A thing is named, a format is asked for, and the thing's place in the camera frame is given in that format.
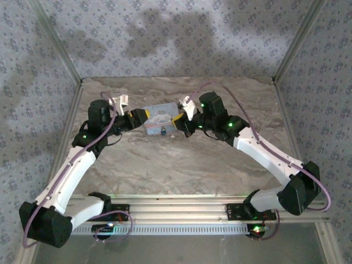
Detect aluminium frame post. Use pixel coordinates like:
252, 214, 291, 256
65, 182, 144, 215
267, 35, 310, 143
29, 0, 84, 85
271, 0, 328, 83

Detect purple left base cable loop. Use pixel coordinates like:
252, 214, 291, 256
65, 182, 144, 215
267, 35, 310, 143
94, 210, 135, 243

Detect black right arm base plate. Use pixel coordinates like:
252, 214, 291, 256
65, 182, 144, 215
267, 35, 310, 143
224, 203, 249, 221

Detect white slotted cable duct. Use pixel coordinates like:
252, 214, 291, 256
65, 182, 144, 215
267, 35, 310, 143
70, 223, 265, 236

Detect pastel cartoon bunny box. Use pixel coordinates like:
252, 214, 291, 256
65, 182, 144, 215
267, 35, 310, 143
144, 102, 180, 136

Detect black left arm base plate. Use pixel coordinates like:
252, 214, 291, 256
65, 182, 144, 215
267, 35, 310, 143
109, 203, 131, 221

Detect aluminium table side rail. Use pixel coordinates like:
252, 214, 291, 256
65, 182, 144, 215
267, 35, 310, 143
48, 79, 85, 199

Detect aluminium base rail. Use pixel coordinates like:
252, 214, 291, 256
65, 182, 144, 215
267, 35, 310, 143
65, 194, 331, 224

